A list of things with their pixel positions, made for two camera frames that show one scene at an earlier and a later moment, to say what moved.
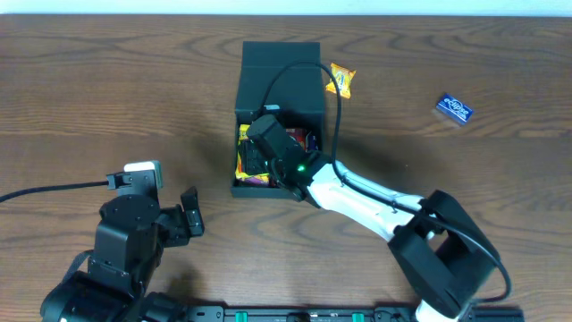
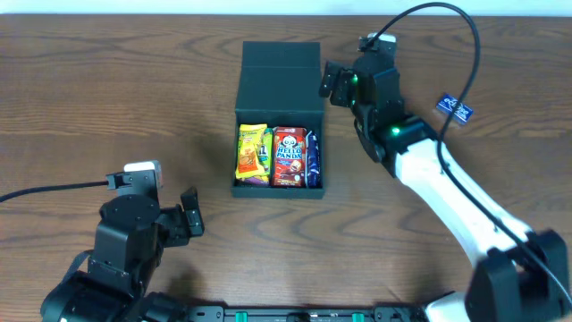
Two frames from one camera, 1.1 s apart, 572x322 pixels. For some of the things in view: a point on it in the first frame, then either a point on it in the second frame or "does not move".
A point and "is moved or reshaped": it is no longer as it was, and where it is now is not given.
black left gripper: x=180 y=219 does not move
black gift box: x=280 y=79 does not move
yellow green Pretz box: x=262 y=179 is moved or reshaped
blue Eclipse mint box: x=455 y=108 does not move
